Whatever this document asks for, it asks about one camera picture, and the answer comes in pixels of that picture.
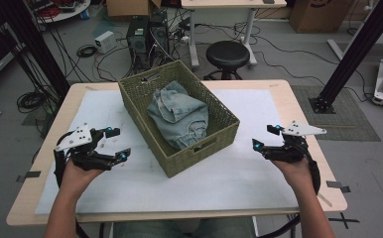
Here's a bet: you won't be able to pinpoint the black round stool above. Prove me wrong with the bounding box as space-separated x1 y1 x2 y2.
202 40 251 81

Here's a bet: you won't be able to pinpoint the black tape strip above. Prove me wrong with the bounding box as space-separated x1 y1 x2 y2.
325 179 351 194
15 171 43 183

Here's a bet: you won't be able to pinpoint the beige tape strip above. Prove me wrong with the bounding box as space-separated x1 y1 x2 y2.
317 192 333 208

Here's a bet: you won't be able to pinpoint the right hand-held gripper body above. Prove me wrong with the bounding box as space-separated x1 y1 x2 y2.
261 120 327 164

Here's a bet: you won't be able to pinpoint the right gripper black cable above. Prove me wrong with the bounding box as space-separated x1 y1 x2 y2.
256 150 322 238

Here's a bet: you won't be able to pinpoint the black computer tower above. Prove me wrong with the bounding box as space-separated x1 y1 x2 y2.
149 8 171 63
125 14 151 72

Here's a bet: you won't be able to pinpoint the white desk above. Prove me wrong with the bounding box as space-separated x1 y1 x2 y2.
180 0 288 69

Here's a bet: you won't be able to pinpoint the tangle of floor cables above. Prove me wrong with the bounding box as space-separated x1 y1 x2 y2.
91 8 193 82

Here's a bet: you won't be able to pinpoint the person's right hand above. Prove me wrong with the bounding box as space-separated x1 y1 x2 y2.
272 158 317 196

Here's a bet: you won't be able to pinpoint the black tape cross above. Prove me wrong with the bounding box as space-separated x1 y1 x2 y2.
327 212 361 230

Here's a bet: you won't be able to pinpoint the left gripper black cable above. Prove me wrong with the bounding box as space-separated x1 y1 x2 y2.
53 130 68 190

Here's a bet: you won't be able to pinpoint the white desk frame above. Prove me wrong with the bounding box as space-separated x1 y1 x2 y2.
326 23 383 62

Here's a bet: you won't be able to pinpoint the grey floor mat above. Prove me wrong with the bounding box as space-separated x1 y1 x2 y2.
290 84 382 143

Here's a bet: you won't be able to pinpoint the coiled black cable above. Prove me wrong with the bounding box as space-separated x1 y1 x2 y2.
15 90 50 114
75 44 98 59

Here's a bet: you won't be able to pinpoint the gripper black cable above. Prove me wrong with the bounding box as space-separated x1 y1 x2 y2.
256 150 322 238
53 130 68 190

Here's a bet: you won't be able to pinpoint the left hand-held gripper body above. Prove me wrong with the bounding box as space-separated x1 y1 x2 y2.
54 123 118 172

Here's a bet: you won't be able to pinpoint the person's left hand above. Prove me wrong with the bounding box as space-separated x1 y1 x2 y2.
60 161 105 196

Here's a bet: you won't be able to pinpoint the cardboard box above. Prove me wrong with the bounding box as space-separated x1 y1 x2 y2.
288 0 356 34
105 0 163 18

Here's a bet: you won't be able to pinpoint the light blue denim pants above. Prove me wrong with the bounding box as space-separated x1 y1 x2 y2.
146 80 210 152

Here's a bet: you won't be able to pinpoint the black metal stand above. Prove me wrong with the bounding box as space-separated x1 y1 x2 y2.
308 0 383 115
0 0 71 98

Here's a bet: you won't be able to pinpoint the green woven basket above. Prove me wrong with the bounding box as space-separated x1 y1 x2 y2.
117 59 241 179

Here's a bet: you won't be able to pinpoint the white round table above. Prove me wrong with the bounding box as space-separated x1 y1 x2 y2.
27 0 92 24

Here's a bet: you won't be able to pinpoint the small white box device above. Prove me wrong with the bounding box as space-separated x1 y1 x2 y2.
93 30 118 55

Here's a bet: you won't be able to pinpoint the person's legs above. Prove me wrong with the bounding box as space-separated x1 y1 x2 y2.
112 217 257 238

